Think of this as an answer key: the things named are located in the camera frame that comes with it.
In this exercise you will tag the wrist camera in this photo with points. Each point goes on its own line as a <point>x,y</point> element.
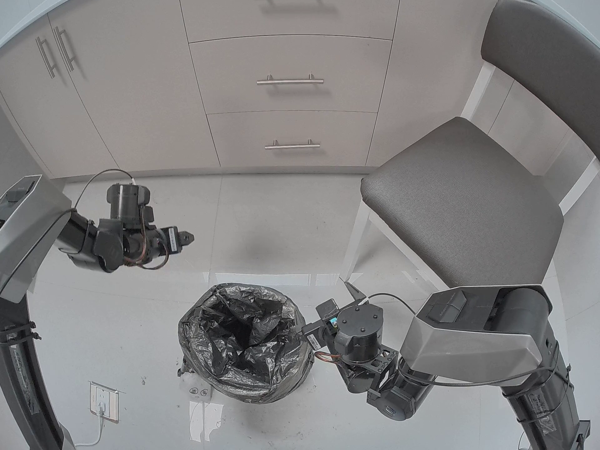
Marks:
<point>148,214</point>
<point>327,310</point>

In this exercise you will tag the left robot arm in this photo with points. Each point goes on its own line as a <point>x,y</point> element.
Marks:
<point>28,232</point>

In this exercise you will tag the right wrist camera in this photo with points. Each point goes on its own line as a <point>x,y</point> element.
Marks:
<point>327,310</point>

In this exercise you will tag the grey padded white-legged chair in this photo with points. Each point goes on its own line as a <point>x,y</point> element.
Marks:
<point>459,204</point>

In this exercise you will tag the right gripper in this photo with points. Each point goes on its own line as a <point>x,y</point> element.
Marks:
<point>313,338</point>

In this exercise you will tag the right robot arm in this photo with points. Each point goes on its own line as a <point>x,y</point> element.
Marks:
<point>468,335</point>

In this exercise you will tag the beige cabinet with drawers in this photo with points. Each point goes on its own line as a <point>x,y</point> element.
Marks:
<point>290,63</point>

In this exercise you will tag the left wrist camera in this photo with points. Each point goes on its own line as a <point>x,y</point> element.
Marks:
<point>148,214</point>

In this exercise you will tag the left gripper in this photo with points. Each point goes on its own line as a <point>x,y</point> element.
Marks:
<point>173,241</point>

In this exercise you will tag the black plastic bag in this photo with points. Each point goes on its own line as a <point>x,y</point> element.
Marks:
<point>220,307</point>

